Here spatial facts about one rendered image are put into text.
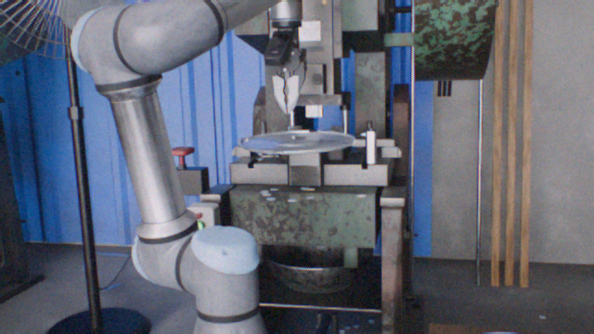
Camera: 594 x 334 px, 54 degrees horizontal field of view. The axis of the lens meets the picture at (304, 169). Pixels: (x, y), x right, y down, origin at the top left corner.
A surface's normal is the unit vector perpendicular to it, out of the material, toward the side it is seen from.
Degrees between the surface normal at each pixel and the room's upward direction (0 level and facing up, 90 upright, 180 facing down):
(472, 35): 137
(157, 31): 85
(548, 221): 90
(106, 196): 90
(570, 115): 90
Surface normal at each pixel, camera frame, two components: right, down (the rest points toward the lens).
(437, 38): -0.11, 0.84
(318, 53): -0.20, 0.18
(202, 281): -0.59, 0.16
